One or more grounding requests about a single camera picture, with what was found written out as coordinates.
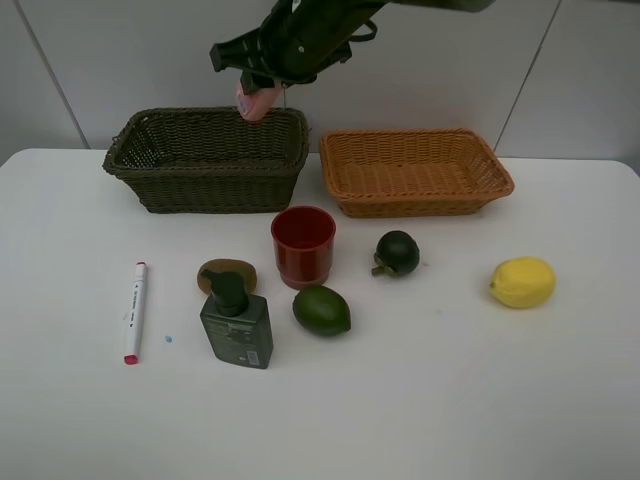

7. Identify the brown kiwi fruit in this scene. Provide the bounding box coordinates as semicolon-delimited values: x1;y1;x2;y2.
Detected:
196;258;257;295

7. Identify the pink dish soap bottle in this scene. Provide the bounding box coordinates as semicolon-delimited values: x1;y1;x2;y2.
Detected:
235;83;282;122

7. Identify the dark brown wicker basket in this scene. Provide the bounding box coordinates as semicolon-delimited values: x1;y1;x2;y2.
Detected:
103;107;309;214

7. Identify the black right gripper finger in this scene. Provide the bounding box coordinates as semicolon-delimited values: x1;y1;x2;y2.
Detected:
240;71;273;94

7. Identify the dark green mangosteen fruit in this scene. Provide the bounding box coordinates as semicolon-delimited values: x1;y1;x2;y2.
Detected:
371;230;420;277

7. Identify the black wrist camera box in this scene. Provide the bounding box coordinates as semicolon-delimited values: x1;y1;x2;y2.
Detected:
209;29;264;73

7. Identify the red plastic cup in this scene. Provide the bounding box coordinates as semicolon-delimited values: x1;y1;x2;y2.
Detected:
271;206;337;290

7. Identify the orange wicker basket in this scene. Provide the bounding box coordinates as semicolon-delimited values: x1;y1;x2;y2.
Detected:
319;128;515;218

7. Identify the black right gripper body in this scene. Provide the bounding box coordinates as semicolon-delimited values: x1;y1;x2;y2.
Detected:
249;0;391;87

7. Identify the yellow lemon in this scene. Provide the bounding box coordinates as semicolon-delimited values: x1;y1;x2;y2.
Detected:
489;257;556;309

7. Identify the white marker with red caps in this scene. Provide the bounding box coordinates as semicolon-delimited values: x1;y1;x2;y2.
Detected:
123;262;147;365

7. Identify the dark green pump bottle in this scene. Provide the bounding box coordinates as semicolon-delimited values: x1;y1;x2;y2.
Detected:
200;269;274;369

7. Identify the green lime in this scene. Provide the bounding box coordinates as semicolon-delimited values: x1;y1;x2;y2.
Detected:
292;285;351;337

